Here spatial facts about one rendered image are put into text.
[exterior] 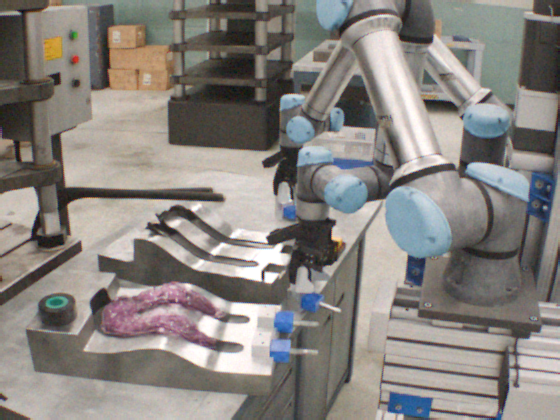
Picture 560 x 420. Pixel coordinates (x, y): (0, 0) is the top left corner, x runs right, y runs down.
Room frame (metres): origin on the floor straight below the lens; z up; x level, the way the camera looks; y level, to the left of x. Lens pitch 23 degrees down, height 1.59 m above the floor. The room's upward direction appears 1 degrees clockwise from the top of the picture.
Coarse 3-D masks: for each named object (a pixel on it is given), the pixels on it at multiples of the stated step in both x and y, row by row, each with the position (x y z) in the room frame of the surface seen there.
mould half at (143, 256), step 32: (192, 224) 1.50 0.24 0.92; (224, 224) 1.56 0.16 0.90; (128, 256) 1.42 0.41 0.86; (160, 256) 1.36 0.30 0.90; (192, 256) 1.37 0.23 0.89; (256, 256) 1.39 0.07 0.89; (288, 256) 1.39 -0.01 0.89; (224, 288) 1.29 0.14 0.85; (256, 288) 1.27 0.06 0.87; (288, 288) 1.36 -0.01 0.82
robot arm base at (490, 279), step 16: (464, 256) 0.96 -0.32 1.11; (480, 256) 0.93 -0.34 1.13; (496, 256) 0.93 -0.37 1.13; (512, 256) 0.94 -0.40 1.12; (448, 272) 0.97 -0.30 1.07; (464, 272) 0.94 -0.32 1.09; (480, 272) 0.93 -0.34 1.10; (496, 272) 0.92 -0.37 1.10; (512, 272) 0.93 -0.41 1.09; (448, 288) 0.96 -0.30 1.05; (464, 288) 0.93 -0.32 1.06; (480, 288) 0.92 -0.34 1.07; (496, 288) 0.91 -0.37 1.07; (512, 288) 0.93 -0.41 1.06; (480, 304) 0.91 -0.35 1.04; (496, 304) 0.91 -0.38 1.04
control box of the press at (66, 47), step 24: (0, 24) 1.78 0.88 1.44; (48, 24) 1.83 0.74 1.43; (72, 24) 1.94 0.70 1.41; (0, 48) 1.78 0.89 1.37; (48, 48) 1.82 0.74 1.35; (72, 48) 1.93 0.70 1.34; (0, 72) 1.79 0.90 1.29; (48, 72) 1.82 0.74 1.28; (72, 72) 1.93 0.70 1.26; (72, 96) 1.92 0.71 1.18; (0, 120) 1.79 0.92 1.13; (24, 120) 1.75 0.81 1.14; (72, 120) 1.91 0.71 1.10
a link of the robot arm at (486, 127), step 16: (480, 112) 1.45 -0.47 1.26; (496, 112) 1.45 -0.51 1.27; (464, 128) 1.45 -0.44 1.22; (480, 128) 1.41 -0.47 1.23; (496, 128) 1.41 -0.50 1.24; (464, 144) 1.45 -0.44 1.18; (480, 144) 1.41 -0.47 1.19; (496, 144) 1.41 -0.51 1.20; (464, 160) 1.44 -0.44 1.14; (480, 160) 1.41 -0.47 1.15; (496, 160) 1.41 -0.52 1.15
